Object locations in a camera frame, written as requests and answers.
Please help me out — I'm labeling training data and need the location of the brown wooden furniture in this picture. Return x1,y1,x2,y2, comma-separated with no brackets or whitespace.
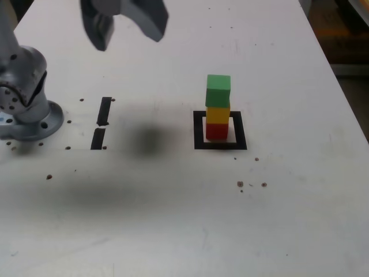
299,0,369,76

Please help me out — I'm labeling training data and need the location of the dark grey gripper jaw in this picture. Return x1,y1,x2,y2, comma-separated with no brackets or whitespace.
80,0,116,53

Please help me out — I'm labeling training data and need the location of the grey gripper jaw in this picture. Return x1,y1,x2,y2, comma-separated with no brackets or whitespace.
91,0,170,43

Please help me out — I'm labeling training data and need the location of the red cube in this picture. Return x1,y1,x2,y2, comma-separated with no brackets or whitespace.
205,122,229,140

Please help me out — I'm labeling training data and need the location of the green cube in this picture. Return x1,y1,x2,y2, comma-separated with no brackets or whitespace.
205,74,232,108

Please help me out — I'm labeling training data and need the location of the black tape strip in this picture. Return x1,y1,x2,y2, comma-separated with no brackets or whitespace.
90,96,112,151

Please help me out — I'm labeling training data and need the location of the black tape square outline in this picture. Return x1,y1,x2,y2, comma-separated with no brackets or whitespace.
193,110,248,151

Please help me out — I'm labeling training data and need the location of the yellow cube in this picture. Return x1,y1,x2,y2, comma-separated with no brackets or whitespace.
205,105,231,125

